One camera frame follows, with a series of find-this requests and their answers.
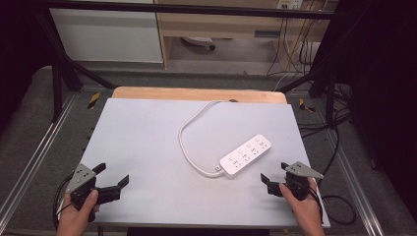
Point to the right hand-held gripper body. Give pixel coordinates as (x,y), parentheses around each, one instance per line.
(300,177)

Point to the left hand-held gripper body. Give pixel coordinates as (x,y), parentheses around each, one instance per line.
(82,178)

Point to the person's right hand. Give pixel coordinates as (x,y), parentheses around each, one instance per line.
(303,213)

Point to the person's left hand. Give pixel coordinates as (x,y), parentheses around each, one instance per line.
(77,216)

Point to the white power strip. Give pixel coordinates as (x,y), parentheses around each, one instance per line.
(246,155)

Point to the yellow black floor tape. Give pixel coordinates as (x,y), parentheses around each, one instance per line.
(306,105)
(93,100)

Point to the wooden table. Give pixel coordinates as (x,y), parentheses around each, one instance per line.
(196,94)

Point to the black curtain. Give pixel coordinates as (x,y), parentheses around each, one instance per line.
(383,98)
(16,55)

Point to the white cabinet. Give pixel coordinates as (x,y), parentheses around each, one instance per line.
(108,36)

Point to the office chair base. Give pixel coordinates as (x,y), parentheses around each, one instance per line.
(198,41)

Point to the wooden desk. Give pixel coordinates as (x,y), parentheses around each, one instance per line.
(223,26)

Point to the aluminium floor rail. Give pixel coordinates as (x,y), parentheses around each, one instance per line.
(354,183)
(36,154)

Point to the black metal frame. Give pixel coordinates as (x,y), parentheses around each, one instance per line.
(62,72)

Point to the white wall socket strip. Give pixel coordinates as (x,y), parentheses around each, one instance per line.
(289,4)

